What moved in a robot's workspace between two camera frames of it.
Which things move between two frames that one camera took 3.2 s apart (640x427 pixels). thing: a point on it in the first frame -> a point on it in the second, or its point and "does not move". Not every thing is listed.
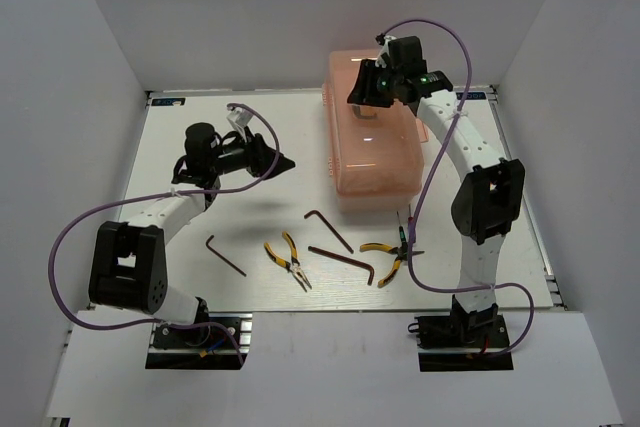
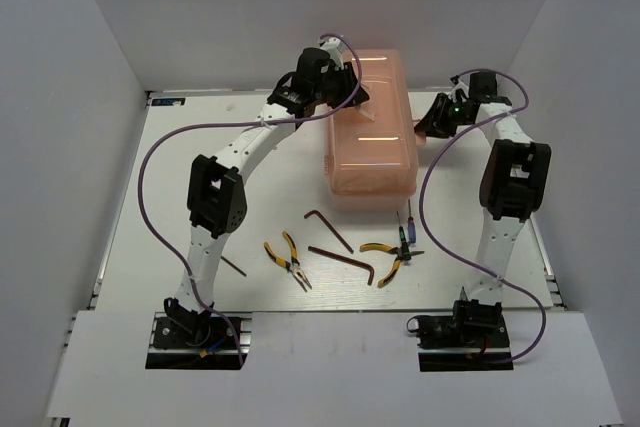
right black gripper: [363, 92] -> [433, 124]
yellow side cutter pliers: [402, 252] does not move
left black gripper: [261, 158] -> [349, 81]
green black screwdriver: [404, 244] does not move
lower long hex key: [339, 256] does not move
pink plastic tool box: [375, 152] does not move
